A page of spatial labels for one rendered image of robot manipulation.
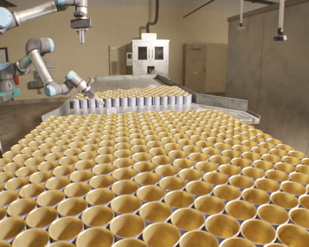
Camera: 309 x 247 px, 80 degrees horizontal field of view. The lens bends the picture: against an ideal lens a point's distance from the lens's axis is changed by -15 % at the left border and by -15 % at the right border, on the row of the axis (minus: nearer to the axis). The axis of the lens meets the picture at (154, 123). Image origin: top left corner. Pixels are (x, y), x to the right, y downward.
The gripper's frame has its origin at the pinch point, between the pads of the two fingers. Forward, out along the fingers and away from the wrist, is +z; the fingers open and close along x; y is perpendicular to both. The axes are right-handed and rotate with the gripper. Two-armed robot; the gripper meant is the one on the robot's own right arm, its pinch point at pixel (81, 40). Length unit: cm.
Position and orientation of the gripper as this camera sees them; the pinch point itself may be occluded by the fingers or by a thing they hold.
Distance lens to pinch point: 143.5
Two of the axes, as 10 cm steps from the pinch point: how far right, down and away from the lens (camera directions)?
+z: 0.0, 9.6, 2.8
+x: -10.0, 0.1, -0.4
